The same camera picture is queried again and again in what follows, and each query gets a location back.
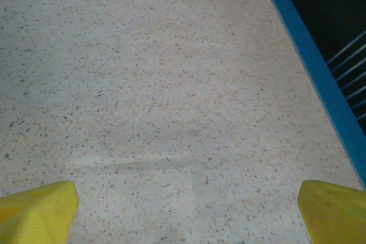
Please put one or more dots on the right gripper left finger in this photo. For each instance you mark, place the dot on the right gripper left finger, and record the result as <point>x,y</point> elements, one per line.
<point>31,215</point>

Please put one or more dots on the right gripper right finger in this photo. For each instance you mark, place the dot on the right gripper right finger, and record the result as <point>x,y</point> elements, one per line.
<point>334,215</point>

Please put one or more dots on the blue table edge strip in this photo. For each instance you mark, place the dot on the blue table edge strip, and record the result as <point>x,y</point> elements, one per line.
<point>314,64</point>

